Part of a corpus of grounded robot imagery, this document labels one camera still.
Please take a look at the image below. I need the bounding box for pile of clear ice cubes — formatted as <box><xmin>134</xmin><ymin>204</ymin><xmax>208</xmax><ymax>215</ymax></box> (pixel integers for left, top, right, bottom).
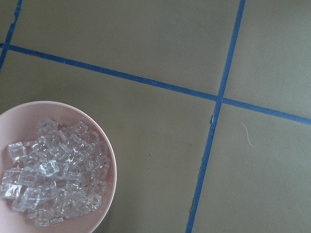
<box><xmin>0</xmin><ymin>118</ymin><xmax>110</xmax><ymax>227</ymax></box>

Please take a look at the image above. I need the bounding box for pink bowl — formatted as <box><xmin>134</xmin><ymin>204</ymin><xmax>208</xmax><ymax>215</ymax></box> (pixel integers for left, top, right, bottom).
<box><xmin>0</xmin><ymin>101</ymin><xmax>117</xmax><ymax>233</ymax></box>

